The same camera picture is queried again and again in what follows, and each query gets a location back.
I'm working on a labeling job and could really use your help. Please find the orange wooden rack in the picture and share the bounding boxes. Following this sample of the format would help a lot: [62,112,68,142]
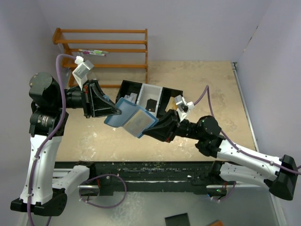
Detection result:
[52,28,149,83]

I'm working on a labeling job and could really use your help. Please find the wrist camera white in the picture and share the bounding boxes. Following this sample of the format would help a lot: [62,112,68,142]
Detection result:
[72,56,94,90]
[174,95,194,122]

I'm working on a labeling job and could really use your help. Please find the silver VIP credit card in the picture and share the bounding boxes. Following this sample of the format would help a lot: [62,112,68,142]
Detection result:
[124,93,137,104]

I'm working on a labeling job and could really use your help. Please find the coloured markers on rack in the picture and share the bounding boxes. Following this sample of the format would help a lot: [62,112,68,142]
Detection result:
[79,49,109,57]

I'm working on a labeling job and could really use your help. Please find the blue leather card holder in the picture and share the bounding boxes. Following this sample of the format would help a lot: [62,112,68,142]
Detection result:
[104,97,158,138]

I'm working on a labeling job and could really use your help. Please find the black VIP credit card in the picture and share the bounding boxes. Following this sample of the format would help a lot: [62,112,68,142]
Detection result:
[145,99,157,113]

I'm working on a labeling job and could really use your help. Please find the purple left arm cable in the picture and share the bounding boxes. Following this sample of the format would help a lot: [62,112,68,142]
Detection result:
[27,54,78,226]

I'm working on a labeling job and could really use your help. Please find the orange card holder on floor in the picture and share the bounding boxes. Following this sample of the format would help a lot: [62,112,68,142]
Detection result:
[207,220,224,226]

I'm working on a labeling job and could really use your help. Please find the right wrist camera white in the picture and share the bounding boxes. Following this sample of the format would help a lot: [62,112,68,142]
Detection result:
[174,95,194,122]

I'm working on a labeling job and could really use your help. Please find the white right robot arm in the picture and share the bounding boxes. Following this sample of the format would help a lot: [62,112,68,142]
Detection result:
[143,110,301,201]

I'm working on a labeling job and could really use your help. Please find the three-compartment sorting tray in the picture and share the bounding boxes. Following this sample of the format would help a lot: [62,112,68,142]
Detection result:
[116,80,183,119]

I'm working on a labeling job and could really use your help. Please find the gold credit card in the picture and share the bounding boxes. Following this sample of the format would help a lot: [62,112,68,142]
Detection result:
[166,97,177,110]

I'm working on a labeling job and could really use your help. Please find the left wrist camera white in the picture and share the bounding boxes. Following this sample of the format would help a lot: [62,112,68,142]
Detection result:
[72,56,94,90]

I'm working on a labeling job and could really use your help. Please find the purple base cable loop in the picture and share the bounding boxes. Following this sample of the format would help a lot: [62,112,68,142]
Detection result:
[79,174,128,209]

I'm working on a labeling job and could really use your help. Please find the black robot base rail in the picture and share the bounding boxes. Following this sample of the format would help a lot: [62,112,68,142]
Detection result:
[53,161,236,196]

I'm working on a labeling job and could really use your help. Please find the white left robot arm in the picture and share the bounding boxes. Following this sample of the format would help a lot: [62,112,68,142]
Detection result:
[10,73,121,217]

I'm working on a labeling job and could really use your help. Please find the black card holder on floor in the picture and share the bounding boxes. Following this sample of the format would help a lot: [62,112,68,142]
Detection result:
[165,213,190,226]

